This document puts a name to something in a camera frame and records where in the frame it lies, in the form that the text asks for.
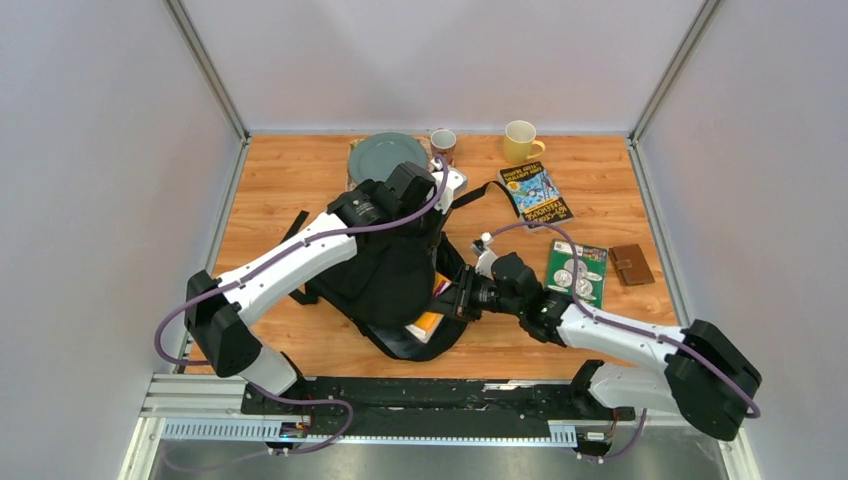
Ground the black student backpack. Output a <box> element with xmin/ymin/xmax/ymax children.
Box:
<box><xmin>280</xmin><ymin>180</ymin><xmax>522</xmax><ymax>363</ymax></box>

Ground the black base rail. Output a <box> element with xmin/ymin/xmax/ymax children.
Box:
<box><xmin>240</xmin><ymin>377</ymin><xmax>637</xmax><ymax>438</ymax></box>

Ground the orange paperback book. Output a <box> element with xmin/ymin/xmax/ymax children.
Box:
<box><xmin>405</xmin><ymin>273</ymin><xmax>451</xmax><ymax>344</ymax></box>

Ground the green coin book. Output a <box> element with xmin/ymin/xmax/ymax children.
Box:
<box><xmin>545</xmin><ymin>239</ymin><xmax>608</xmax><ymax>308</ymax></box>

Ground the grey-green ceramic plate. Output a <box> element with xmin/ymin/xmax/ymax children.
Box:
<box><xmin>353</xmin><ymin>132</ymin><xmax>429</xmax><ymax>185</ymax></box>

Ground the yellow ceramic mug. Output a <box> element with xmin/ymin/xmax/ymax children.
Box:
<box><xmin>503</xmin><ymin>120</ymin><xmax>546</xmax><ymax>165</ymax></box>

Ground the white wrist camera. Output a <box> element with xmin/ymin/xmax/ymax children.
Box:
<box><xmin>429</xmin><ymin>169</ymin><xmax>468</xmax><ymax>215</ymax></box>
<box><xmin>471</xmin><ymin>232</ymin><xmax>498</xmax><ymax>279</ymax></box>

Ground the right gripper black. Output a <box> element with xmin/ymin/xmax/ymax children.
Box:
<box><xmin>424</xmin><ymin>265</ymin><xmax>524</xmax><ymax>323</ymax></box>

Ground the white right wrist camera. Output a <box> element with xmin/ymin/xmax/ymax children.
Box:
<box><xmin>471</xmin><ymin>232</ymin><xmax>498</xmax><ymax>279</ymax></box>

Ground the floral placemat tray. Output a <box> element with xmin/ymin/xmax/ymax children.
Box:
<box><xmin>346</xmin><ymin>138</ymin><xmax>363</xmax><ymax>191</ymax></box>

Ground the small pink floral cup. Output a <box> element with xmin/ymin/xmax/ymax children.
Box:
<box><xmin>429</xmin><ymin>128</ymin><xmax>458</xmax><ymax>166</ymax></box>

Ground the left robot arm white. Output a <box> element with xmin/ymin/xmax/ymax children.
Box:
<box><xmin>179</xmin><ymin>158</ymin><xmax>456</xmax><ymax>415</ymax></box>

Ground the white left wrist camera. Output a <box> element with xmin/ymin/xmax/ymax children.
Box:
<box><xmin>429</xmin><ymin>169</ymin><xmax>468</xmax><ymax>215</ymax></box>

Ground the brown leather wallet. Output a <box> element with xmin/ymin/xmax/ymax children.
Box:
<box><xmin>609</xmin><ymin>244</ymin><xmax>655</xmax><ymax>286</ymax></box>

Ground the treehouse paperback book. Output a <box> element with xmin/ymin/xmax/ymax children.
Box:
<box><xmin>497</xmin><ymin>161</ymin><xmax>574</xmax><ymax>225</ymax></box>

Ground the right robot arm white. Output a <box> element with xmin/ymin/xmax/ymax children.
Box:
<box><xmin>450</xmin><ymin>253</ymin><xmax>762</xmax><ymax>441</ymax></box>

